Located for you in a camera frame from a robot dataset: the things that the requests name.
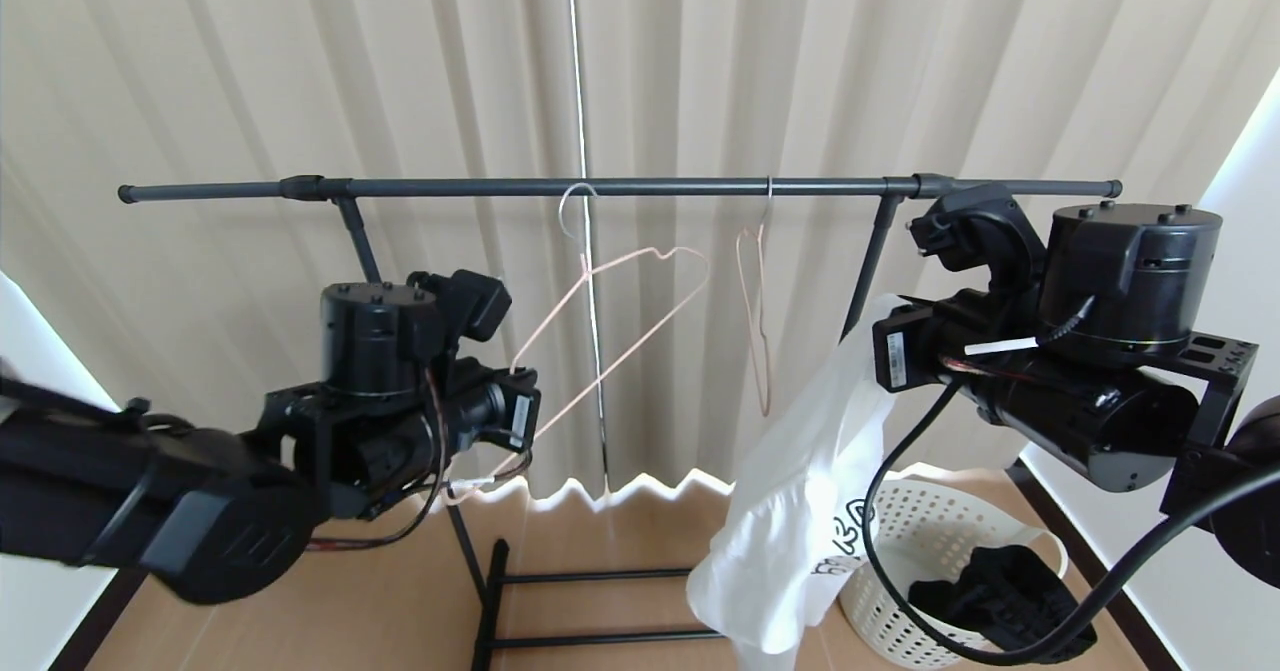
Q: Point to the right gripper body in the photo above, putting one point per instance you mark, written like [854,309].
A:
[1080,421]

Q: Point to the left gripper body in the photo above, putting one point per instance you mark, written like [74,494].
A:
[420,441]

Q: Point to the pink clothes hanger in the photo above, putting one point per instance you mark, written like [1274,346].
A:
[766,391]
[640,339]

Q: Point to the white printed t-shirt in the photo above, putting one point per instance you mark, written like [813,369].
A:
[790,511]

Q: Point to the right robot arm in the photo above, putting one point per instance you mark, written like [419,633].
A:
[1130,281]

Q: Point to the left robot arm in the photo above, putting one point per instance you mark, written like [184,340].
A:
[200,511]

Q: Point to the white laundry basket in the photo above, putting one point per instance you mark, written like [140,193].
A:
[940,521]

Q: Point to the black clothes rack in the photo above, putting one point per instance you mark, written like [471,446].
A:
[450,188]

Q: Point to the black garment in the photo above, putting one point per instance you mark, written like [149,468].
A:
[1000,601]

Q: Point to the beige curtain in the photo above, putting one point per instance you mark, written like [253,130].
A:
[200,71]

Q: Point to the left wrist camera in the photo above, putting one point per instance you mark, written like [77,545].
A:
[475,306]

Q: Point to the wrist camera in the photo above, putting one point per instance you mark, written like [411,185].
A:
[475,306]
[975,231]

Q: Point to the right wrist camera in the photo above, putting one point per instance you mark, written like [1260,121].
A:
[975,231]

